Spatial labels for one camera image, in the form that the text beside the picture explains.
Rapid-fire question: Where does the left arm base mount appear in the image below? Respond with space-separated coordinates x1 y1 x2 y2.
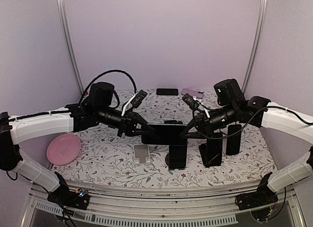
47 172 90 210

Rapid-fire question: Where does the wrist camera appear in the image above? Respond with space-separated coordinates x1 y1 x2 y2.
182 93 210 118
121 90 147 116

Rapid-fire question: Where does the pink bowl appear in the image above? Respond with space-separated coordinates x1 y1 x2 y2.
46 134 81 165

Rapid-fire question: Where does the silver phone stand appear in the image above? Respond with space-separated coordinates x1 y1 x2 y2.
133 144 151 165

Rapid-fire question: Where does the left aluminium frame post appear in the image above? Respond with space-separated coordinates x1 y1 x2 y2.
56 0 84 94

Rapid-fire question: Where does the blue phone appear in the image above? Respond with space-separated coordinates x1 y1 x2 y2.
164 120 182 125

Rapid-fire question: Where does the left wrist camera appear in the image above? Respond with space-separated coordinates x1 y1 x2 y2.
121 90 147 116

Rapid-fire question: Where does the black folding phone stand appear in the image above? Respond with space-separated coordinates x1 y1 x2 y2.
199 143 207 168

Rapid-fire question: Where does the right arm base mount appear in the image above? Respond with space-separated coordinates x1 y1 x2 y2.
235 172 278 210

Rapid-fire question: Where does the front aluminium rail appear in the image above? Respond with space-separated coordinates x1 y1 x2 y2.
22 182 306 227

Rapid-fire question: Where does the floral table mat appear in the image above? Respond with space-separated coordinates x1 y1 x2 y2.
50 89 276 188

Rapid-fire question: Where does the black stand wooden base front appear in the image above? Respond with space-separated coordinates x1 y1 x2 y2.
165 153 187 170

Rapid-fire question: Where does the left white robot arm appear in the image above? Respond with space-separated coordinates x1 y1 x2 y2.
0 82 154 204

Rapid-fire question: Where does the left black braided cable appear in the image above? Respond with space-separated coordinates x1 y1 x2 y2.
83 69 137 98

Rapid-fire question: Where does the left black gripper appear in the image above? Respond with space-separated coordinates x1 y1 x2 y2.
96 106 156 137

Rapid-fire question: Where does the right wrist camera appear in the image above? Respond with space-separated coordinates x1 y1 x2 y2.
182 93 210 118

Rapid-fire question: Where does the black phone front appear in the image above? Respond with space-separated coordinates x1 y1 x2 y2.
205 139 223 167

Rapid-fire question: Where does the right aluminium frame post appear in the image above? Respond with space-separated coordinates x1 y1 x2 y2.
242 0 268 94

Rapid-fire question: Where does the aluminium frame post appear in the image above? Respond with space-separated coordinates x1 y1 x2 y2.
56 0 84 94
242 0 268 94

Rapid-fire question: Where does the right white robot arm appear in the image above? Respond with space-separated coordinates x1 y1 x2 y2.
180 79 313 205

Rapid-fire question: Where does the purple phone at back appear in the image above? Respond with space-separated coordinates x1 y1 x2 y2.
181 89 204 99

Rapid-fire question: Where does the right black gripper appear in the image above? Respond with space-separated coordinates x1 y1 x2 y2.
179 102 238 139

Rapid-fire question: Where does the black phone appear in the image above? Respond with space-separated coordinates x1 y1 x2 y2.
156 88 179 96
205 139 223 167
226 124 242 156
168 144 187 170

